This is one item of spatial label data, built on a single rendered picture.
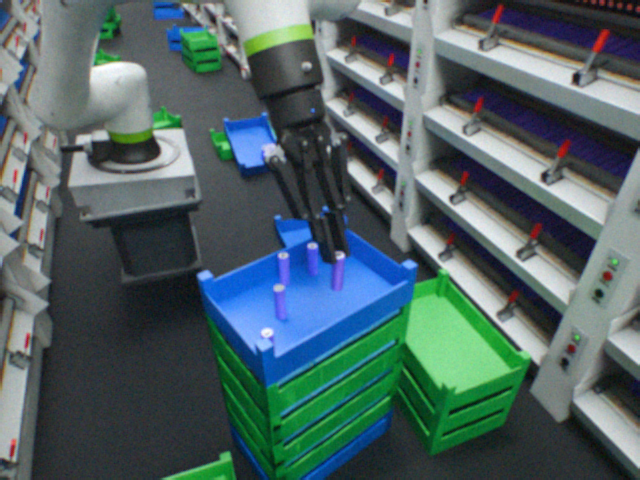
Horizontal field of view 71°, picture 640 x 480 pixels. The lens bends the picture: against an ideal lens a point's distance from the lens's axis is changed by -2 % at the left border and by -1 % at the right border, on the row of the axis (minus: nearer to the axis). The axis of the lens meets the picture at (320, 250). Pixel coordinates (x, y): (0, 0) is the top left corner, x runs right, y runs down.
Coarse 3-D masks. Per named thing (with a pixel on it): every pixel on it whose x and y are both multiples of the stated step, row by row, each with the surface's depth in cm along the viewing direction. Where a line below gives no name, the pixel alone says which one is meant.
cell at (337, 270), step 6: (336, 252) 67; (342, 258) 66; (336, 264) 66; (342, 264) 67; (336, 270) 67; (342, 270) 67; (336, 276) 68; (342, 276) 68; (336, 282) 68; (342, 282) 69; (336, 288) 69; (342, 288) 70
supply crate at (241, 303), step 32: (320, 256) 89; (352, 256) 89; (384, 256) 81; (224, 288) 78; (256, 288) 82; (288, 288) 82; (320, 288) 82; (352, 288) 82; (384, 288) 82; (224, 320) 70; (256, 320) 76; (288, 320) 76; (320, 320) 76; (352, 320) 71; (256, 352) 63; (288, 352) 64; (320, 352) 70
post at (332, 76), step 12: (324, 24) 173; (336, 24) 174; (348, 24) 176; (324, 36) 175; (324, 60) 181; (324, 72) 184; (336, 72) 185; (324, 84) 186; (336, 84) 188; (336, 120) 197
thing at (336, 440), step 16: (224, 400) 93; (384, 400) 94; (368, 416) 93; (240, 432) 92; (336, 432) 94; (352, 432) 92; (256, 448) 86; (320, 448) 86; (336, 448) 91; (304, 464) 86
